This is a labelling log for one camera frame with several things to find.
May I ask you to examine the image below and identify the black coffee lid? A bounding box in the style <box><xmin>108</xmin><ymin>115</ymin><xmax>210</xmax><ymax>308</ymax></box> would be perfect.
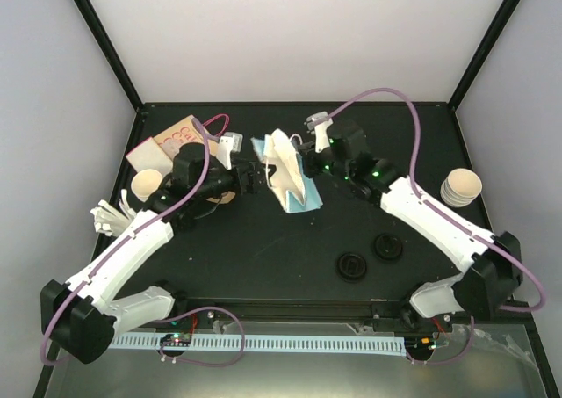
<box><xmin>371</xmin><ymin>233</ymin><xmax>403</xmax><ymax>263</ymax></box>
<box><xmin>335</xmin><ymin>252</ymin><xmax>368</xmax><ymax>283</ymax></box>

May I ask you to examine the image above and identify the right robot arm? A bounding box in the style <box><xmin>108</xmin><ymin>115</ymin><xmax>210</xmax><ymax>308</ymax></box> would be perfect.
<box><xmin>298</xmin><ymin>120</ymin><xmax>522</xmax><ymax>321</ymax></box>

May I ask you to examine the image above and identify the left paper cup stack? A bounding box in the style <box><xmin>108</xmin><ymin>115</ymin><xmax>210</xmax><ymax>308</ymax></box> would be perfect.
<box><xmin>131</xmin><ymin>169</ymin><xmax>163</xmax><ymax>202</ymax></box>

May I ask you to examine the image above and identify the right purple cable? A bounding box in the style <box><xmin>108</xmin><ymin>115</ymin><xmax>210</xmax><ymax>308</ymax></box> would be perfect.
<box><xmin>328</xmin><ymin>87</ymin><xmax>545</xmax><ymax>314</ymax></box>

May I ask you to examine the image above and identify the right paper cup stack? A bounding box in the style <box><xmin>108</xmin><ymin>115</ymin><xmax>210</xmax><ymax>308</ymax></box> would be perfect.
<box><xmin>440</xmin><ymin>168</ymin><xmax>482</xmax><ymax>208</ymax></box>

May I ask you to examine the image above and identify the black left frame post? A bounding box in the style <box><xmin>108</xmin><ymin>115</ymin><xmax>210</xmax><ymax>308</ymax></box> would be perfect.
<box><xmin>73</xmin><ymin>0</ymin><xmax>143</xmax><ymax>112</ymax></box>

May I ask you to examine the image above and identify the light blue paper bag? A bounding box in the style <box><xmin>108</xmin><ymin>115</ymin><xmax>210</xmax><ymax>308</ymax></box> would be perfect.
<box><xmin>251</xmin><ymin>129</ymin><xmax>323</xmax><ymax>213</ymax></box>

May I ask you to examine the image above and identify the brown pulp cup carrier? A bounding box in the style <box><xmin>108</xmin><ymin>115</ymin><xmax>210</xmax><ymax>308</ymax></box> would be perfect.
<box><xmin>206</xmin><ymin>192</ymin><xmax>236</xmax><ymax>205</ymax></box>

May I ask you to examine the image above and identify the purple cable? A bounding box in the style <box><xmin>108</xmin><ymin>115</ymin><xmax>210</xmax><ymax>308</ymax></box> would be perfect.
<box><xmin>328</xmin><ymin>87</ymin><xmax>545</xmax><ymax>314</ymax></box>
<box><xmin>40</xmin><ymin>117</ymin><xmax>220</xmax><ymax>366</ymax></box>

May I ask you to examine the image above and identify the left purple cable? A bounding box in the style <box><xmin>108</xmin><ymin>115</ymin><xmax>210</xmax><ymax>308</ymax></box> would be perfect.
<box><xmin>40</xmin><ymin>117</ymin><xmax>220</xmax><ymax>366</ymax></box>

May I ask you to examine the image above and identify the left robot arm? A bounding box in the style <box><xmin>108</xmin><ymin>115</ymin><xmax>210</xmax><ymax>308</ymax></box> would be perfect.
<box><xmin>40</xmin><ymin>136</ymin><xmax>276</xmax><ymax>364</ymax></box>

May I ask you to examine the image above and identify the paper cup stack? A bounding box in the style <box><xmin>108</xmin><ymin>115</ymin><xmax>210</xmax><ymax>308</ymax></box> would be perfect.
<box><xmin>131</xmin><ymin>169</ymin><xmax>163</xmax><ymax>202</ymax></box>
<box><xmin>440</xmin><ymin>168</ymin><xmax>482</xmax><ymax>208</ymax></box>

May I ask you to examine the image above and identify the black frame post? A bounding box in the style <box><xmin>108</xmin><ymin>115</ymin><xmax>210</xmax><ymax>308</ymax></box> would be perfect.
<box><xmin>73</xmin><ymin>0</ymin><xmax>143</xmax><ymax>112</ymax></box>
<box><xmin>448</xmin><ymin>0</ymin><xmax>522</xmax><ymax>111</ymax></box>

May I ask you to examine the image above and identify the white pink-edged napkin pack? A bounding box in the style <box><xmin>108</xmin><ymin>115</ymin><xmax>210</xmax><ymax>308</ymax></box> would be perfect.
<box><xmin>126</xmin><ymin>137</ymin><xmax>173</xmax><ymax>176</ymax></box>

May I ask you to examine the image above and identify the light blue slotted cable duct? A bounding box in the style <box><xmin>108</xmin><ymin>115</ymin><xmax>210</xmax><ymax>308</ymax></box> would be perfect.
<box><xmin>109</xmin><ymin>332</ymin><xmax>406</xmax><ymax>357</ymax></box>

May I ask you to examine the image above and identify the brown Cakes paper bag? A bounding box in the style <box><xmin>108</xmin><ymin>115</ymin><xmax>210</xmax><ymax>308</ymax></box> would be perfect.
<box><xmin>154</xmin><ymin>113</ymin><xmax>230</xmax><ymax>159</ymax></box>

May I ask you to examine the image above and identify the black right frame post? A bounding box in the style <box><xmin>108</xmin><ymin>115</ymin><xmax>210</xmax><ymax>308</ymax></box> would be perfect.
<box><xmin>448</xmin><ymin>0</ymin><xmax>522</xmax><ymax>111</ymax></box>

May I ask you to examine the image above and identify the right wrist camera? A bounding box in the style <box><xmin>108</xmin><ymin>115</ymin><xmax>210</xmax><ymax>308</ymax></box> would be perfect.
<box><xmin>306</xmin><ymin>112</ymin><xmax>333</xmax><ymax>153</ymax></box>

